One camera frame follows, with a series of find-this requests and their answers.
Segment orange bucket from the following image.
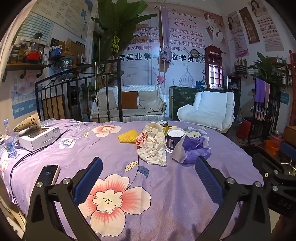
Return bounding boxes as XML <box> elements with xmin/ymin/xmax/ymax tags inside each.
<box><xmin>264</xmin><ymin>139</ymin><xmax>284</xmax><ymax>158</ymax></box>

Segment pink portrait wall poster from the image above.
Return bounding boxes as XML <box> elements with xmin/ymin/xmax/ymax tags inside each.
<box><xmin>225</xmin><ymin>10</ymin><xmax>250</xmax><ymax>58</ymax></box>

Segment potted green plant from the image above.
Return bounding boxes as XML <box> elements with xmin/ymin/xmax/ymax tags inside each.
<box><xmin>251</xmin><ymin>52</ymin><xmax>289</xmax><ymax>93</ymax></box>

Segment purple floral blanket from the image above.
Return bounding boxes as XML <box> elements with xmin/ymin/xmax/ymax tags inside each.
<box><xmin>0</xmin><ymin>119</ymin><xmax>264</xmax><ymax>241</ymax></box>

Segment large wall poster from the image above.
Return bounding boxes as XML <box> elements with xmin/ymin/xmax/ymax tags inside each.
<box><xmin>116</xmin><ymin>2</ymin><xmax>229</xmax><ymax>93</ymax></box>

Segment yellow wrapper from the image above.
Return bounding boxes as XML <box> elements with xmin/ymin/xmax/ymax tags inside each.
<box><xmin>162</xmin><ymin>125</ymin><xmax>177</xmax><ymax>137</ymax></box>

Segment teal round tin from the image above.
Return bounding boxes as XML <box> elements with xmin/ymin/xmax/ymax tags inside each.
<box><xmin>59</xmin><ymin>56</ymin><xmax>74</xmax><ymax>69</ymax></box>

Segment red telephone booth cabinet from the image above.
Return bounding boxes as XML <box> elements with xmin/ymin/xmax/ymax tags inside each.
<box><xmin>204</xmin><ymin>44</ymin><xmax>223</xmax><ymax>90</ymax></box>

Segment black metal bed frame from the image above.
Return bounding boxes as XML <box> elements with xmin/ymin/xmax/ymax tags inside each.
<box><xmin>35</xmin><ymin>61</ymin><xmax>124</xmax><ymax>123</ymax></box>

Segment green floral cabinet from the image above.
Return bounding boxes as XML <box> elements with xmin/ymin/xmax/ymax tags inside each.
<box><xmin>169</xmin><ymin>86</ymin><xmax>197</xmax><ymax>121</ymax></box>

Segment hanging purple fabric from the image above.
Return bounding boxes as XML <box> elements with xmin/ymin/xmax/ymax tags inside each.
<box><xmin>157</xmin><ymin>6</ymin><xmax>174</xmax><ymax>70</ymax></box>

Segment beige cushion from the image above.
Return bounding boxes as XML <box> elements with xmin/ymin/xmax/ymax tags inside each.
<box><xmin>138</xmin><ymin>89</ymin><xmax>163</xmax><ymax>113</ymax></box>
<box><xmin>97</xmin><ymin>89</ymin><xmax>117</xmax><ymax>112</ymax></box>

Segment wooden wall shelf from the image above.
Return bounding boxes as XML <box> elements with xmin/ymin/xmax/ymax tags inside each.
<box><xmin>5</xmin><ymin>64</ymin><xmax>50</xmax><ymax>82</ymax></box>

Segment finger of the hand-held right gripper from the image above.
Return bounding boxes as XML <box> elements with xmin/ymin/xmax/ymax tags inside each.
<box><xmin>279</xmin><ymin>141</ymin><xmax>296</xmax><ymax>160</ymax></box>
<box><xmin>253</xmin><ymin>153</ymin><xmax>286</xmax><ymax>178</ymax></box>

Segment black metal rack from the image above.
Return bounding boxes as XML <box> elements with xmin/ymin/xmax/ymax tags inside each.
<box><xmin>247</xmin><ymin>88</ymin><xmax>287</xmax><ymax>144</ymax></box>

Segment brown cardboard box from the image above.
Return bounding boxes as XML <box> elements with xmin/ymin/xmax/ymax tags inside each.
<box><xmin>65</xmin><ymin>38</ymin><xmax>86</xmax><ymax>58</ymax></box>

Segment purple plastic bag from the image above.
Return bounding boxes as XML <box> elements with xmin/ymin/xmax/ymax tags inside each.
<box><xmin>172</xmin><ymin>136</ymin><xmax>211</xmax><ymax>164</ymax></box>

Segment purple towel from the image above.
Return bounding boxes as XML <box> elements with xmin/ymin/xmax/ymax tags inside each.
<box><xmin>254</xmin><ymin>77</ymin><xmax>266</xmax><ymax>103</ymax></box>

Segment person's right forearm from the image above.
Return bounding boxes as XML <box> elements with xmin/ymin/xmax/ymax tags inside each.
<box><xmin>272</xmin><ymin>215</ymin><xmax>296</xmax><ymax>241</ymax></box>

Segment blue wall poster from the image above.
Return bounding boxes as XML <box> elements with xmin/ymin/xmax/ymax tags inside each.
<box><xmin>17</xmin><ymin>11</ymin><xmax>55</xmax><ymax>47</ymax></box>

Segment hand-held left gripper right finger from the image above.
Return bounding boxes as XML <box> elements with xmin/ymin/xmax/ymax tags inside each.
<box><xmin>195</xmin><ymin>156</ymin><xmax>271</xmax><ymax>241</ymax></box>

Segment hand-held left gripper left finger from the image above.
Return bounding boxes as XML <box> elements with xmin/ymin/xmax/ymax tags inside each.
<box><xmin>24</xmin><ymin>157</ymin><xmax>103</xmax><ymax>241</ymax></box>

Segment orange cushion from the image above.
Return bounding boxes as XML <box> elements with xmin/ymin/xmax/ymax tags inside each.
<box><xmin>121</xmin><ymin>91</ymin><xmax>139</xmax><ymax>110</ymax></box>

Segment brown narrow wall poster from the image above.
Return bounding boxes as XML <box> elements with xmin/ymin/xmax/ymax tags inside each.
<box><xmin>238</xmin><ymin>6</ymin><xmax>260</xmax><ymax>44</ymax></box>

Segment metal basin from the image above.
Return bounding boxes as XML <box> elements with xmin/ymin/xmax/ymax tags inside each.
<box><xmin>269</xmin><ymin>130</ymin><xmax>285</xmax><ymax>139</ymax></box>

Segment black smartphone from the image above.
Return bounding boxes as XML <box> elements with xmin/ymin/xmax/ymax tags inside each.
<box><xmin>37</xmin><ymin>164</ymin><xmax>61</xmax><ymax>186</ymax></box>

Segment banana plant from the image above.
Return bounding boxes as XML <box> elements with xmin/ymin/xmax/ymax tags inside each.
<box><xmin>91</xmin><ymin>0</ymin><xmax>158</xmax><ymax>77</ymax></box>

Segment small wall shelf with bottles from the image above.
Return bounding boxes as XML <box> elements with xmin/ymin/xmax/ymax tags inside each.
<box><xmin>234</xmin><ymin>58</ymin><xmax>249</xmax><ymax>75</ymax></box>

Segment white wicker swing sofa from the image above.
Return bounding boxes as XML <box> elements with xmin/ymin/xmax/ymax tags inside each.
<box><xmin>91</xmin><ymin>85</ymin><xmax>167</xmax><ymax>123</ymax></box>

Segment red bag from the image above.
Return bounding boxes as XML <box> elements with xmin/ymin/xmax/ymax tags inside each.
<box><xmin>236</xmin><ymin>120</ymin><xmax>252</xmax><ymax>141</ymax></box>

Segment white cardboard box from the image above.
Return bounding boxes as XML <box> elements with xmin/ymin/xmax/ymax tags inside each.
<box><xmin>18</xmin><ymin>126</ymin><xmax>62</xmax><ymax>152</ymax></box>

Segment pink towel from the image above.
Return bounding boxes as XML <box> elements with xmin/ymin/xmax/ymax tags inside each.
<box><xmin>264</xmin><ymin>82</ymin><xmax>270</xmax><ymax>109</ymax></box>

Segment clear water bottle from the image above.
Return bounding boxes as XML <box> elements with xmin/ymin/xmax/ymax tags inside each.
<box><xmin>2</xmin><ymin>119</ymin><xmax>18</xmax><ymax>159</ymax></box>

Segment white padded armchair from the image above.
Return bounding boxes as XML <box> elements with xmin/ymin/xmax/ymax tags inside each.
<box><xmin>177</xmin><ymin>91</ymin><xmax>235</xmax><ymax>133</ymax></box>

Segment printed paper bag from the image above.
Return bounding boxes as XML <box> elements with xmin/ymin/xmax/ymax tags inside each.
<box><xmin>13</xmin><ymin>112</ymin><xmax>41</xmax><ymax>137</ymax></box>

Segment black cable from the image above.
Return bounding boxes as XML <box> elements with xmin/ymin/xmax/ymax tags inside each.
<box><xmin>9</xmin><ymin>130</ymin><xmax>68</xmax><ymax>209</ymax></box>

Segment wall poster with small photos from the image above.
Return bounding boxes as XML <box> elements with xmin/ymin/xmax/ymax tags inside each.
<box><xmin>248</xmin><ymin>0</ymin><xmax>285</xmax><ymax>52</ymax></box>

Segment dark framed picture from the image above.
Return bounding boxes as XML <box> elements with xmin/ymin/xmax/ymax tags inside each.
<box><xmin>227</xmin><ymin>76</ymin><xmax>241</xmax><ymax>91</ymax></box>

